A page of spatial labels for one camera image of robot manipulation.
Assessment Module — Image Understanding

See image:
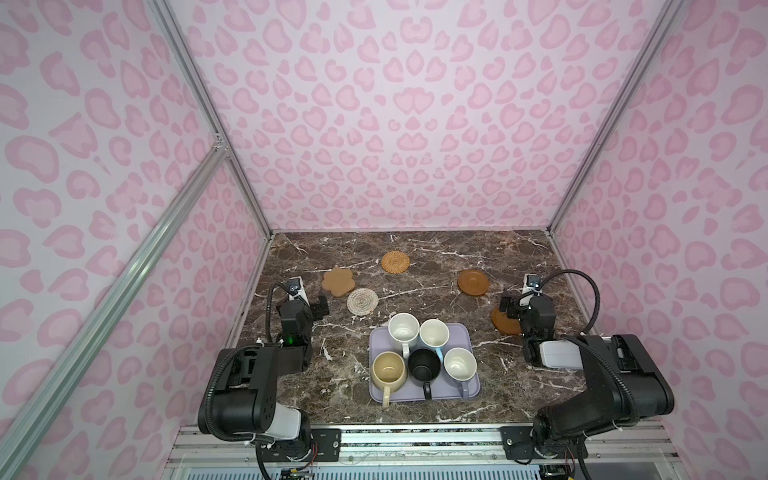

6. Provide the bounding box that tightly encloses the aluminium front rail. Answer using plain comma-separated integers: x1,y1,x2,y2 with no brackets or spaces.
162,421,687,479

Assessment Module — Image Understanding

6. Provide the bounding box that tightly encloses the white lavender mug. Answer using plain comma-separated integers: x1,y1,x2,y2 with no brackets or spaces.
443,347,477,400

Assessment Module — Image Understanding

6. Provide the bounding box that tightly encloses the cork paw-shaped coaster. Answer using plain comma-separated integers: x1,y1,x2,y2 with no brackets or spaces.
321,267,356,297

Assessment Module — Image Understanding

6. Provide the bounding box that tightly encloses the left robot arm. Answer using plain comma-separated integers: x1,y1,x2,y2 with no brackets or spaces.
197,295,329,461

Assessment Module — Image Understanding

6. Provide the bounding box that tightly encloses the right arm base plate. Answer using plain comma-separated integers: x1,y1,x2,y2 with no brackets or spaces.
499,425,589,465

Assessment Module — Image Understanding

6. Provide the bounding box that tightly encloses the aluminium diagonal frame strut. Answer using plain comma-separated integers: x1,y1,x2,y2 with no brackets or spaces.
1,144,229,479

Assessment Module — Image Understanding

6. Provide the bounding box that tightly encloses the white speckled mug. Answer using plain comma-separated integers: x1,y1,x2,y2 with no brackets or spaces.
387,313,420,360

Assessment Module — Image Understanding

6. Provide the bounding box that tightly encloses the black mug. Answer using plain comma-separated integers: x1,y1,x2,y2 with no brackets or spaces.
407,348,442,400

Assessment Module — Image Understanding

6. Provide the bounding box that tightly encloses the light blue mug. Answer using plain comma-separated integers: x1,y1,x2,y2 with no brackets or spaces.
419,319,450,361

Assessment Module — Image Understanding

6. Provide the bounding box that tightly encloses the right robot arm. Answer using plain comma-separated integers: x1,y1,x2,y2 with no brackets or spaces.
499,291,675,458

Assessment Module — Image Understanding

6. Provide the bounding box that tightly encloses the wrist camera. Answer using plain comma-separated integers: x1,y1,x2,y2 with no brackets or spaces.
285,277,309,304
522,273,542,295

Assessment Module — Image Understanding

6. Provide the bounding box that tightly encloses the brown wooden round coaster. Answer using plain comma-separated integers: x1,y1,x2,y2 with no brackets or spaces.
457,269,490,296

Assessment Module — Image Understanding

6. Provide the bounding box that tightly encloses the beige yellow mug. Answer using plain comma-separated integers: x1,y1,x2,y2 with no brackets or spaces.
370,351,408,408

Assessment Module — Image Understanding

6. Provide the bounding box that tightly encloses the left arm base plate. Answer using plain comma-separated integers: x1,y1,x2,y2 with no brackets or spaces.
258,427,342,464

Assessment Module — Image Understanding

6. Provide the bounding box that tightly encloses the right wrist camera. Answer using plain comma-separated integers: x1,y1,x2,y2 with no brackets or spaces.
522,273,542,295

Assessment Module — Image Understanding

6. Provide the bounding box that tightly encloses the white multicolour woven coaster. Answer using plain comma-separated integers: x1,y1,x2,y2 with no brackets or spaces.
347,288,379,316

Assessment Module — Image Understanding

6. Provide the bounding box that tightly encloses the lavender plastic tray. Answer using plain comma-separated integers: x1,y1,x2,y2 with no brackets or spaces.
369,323,481,404

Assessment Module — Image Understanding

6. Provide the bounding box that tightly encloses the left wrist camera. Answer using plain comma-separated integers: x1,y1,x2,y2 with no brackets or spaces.
285,277,309,304

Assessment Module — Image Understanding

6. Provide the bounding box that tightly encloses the rattan woven round coaster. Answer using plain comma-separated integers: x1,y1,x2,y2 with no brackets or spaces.
381,251,411,274

